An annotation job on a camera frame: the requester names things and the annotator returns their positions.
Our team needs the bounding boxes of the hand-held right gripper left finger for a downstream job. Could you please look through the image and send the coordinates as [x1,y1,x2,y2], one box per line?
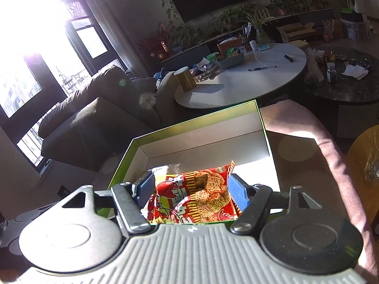
[61,170,156,235]

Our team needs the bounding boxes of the green cardboard box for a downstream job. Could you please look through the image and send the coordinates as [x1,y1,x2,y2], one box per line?
[98,101,282,217]

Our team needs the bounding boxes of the row of potted plants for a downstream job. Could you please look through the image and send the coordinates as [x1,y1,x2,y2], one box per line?
[170,0,330,49]

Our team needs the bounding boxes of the beige sofa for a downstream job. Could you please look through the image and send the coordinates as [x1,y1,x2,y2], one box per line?
[38,64,180,173]

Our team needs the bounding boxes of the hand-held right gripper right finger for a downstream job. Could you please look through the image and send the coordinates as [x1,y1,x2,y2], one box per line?
[228,173,322,236]

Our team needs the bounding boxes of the clear drinking glass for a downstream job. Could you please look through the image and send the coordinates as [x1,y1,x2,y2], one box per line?
[364,145,379,187]

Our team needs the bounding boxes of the yellow cylindrical can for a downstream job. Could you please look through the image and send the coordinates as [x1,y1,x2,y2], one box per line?
[174,67,198,92]

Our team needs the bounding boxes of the pink polka-dot tablecloth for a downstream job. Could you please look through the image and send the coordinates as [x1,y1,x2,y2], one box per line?
[0,99,377,275]

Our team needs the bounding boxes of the dark glass bottle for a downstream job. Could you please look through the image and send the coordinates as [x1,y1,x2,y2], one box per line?
[326,62,338,84]

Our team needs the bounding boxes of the ballpoint pen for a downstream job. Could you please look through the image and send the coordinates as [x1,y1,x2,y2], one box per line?
[248,65,279,72]

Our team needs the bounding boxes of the open brown cardboard box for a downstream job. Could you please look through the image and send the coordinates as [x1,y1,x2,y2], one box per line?
[276,22,316,44]

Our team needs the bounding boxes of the clear plastic bag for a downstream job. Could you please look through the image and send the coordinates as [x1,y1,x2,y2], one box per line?
[304,47,325,85]

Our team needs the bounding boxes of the red festive decoration plant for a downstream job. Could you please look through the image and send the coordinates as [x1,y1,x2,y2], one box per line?
[138,21,174,60]

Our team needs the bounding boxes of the white oval coffee table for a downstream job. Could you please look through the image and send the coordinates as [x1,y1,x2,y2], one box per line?
[174,43,307,110]

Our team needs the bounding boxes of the crumpled white tissue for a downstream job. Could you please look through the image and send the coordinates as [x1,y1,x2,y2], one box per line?
[342,64,369,80]

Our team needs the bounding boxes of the glass vase with plant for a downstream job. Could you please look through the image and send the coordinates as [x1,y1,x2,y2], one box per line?
[242,8,273,47]

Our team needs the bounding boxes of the grey-green plastic basket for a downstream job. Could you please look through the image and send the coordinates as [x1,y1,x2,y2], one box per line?
[216,43,246,67]

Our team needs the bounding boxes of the dark-framed window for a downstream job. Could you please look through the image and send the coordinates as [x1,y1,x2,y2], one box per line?
[0,0,126,173]

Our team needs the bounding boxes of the dark marble round table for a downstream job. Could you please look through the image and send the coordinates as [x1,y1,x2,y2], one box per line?
[305,46,379,138]

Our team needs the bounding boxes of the round wooden side table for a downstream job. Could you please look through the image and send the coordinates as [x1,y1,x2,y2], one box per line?
[344,124,379,244]

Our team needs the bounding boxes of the red striped instant noodle packet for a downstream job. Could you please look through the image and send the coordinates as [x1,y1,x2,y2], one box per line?
[146,160,244,224]

